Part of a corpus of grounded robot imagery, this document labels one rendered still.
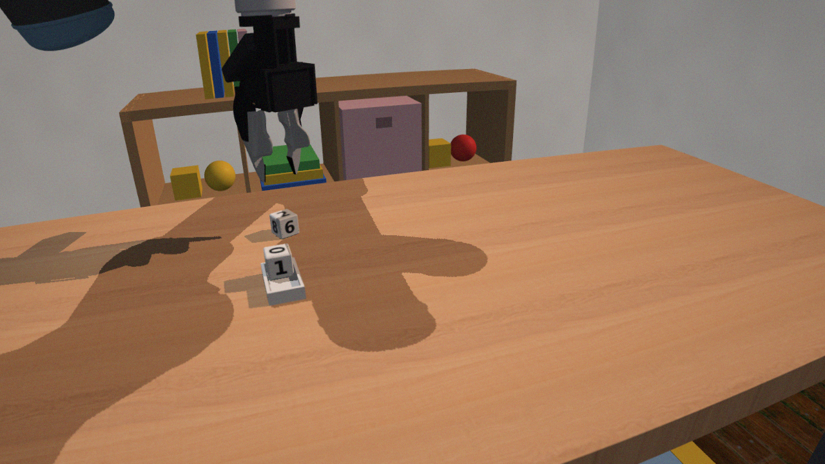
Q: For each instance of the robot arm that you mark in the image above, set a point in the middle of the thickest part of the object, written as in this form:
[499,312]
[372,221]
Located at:
[52,25]

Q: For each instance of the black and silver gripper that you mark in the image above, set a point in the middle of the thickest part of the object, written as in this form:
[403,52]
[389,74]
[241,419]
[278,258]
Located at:
[288,87]

